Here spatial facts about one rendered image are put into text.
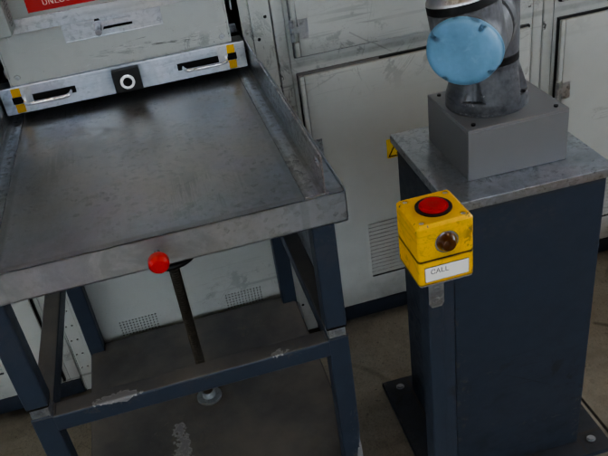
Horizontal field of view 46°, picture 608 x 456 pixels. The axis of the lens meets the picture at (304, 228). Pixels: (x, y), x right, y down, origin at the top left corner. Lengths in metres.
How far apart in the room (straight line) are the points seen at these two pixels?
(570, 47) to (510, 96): 0.73
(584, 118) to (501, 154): 0.85
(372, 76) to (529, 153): 0.58
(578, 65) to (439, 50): 0.96
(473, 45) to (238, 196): 0.44
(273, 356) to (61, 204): 0.46
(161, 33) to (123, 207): 0.55
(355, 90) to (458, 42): 0.70
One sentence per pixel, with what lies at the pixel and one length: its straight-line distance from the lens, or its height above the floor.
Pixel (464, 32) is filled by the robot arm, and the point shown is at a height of 1.05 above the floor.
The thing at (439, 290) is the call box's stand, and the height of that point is 0.77.
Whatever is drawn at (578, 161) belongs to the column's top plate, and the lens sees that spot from 1.41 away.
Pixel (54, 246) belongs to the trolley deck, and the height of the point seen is 0.85.
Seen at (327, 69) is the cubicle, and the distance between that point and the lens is 1.79.
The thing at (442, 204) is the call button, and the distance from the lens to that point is 0.97.
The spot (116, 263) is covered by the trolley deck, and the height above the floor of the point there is 0.82.
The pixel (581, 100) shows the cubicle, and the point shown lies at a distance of 2.14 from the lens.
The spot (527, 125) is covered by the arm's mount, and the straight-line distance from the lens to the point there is 1.34.
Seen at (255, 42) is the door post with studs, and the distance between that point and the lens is 1.73.
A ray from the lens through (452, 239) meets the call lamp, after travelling 0.95.
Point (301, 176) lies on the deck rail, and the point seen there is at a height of 0.85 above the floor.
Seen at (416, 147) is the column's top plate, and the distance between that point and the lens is 1.46.
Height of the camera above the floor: 1.41
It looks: 32 degrees down
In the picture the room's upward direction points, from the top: 9 degrees counter-clockwise
